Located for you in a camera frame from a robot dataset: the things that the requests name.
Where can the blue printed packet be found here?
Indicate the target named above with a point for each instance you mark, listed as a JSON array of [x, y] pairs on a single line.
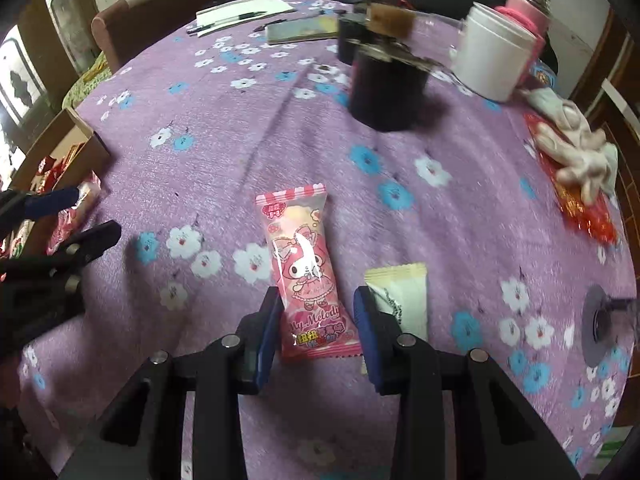
[[545, 75]]

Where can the white gloves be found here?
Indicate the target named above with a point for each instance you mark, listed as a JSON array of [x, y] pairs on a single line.
[[575, 150]]

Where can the green patterned cushion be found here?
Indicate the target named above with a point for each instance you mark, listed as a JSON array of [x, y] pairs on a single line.
[[87, 80]]

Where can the wooden door with glass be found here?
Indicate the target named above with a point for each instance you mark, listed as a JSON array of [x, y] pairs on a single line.
[[25, 85]]

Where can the white plastic jar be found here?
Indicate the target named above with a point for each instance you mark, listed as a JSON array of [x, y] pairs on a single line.
[[492, 55]]

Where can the smartphone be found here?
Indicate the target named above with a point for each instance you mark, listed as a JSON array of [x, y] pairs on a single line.
[[302, 27]]

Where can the brown upholstered chair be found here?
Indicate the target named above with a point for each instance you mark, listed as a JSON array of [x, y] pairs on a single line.
[[160, 15]]

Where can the cardboard box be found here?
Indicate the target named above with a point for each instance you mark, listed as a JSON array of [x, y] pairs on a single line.
[[75, 145]]

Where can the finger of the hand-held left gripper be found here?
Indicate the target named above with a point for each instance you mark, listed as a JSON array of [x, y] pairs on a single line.
[[47, 201], [90, 240]]

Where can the pink cartoon snack packet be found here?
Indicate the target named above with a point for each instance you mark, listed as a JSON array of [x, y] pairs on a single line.
[[305, 265]]

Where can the pile of red snack packets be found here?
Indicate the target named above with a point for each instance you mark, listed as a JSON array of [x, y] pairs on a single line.
[[70, 210]]

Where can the wooden slatted chair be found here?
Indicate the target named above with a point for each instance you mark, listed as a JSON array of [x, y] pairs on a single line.
[[615, 100]]

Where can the black pen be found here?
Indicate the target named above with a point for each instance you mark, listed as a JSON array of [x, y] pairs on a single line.
[[225, 21]]

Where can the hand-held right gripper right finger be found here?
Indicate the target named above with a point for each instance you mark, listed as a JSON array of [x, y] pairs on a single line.
[[370, 340]]

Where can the white paper notebook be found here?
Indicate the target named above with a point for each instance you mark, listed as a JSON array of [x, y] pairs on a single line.
[[245, 7]]

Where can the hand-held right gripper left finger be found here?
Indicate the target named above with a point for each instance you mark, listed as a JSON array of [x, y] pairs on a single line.
[[267, 340]]

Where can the red foil packet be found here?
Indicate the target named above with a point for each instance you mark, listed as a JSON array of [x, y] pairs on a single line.
[[585, 215]]

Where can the pale green snack packet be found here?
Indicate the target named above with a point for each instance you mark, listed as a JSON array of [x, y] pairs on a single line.
[[407, 300]]

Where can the dark jar with cork lid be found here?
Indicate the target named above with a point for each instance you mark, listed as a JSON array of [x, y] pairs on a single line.
[[385, 90], [352, 35]]

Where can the pink thermos bottle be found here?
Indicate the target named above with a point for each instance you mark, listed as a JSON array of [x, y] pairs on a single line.
[[532, 15]]

